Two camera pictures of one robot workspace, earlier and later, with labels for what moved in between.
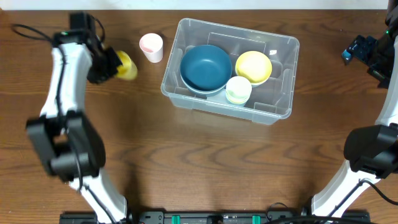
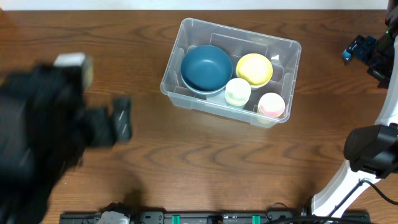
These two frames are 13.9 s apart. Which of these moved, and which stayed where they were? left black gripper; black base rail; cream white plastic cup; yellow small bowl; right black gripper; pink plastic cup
Moved: left black gripper; pink plastic cup
Stayed: right black gripper; cream white plastic cup; black base rail; yellow small bowl
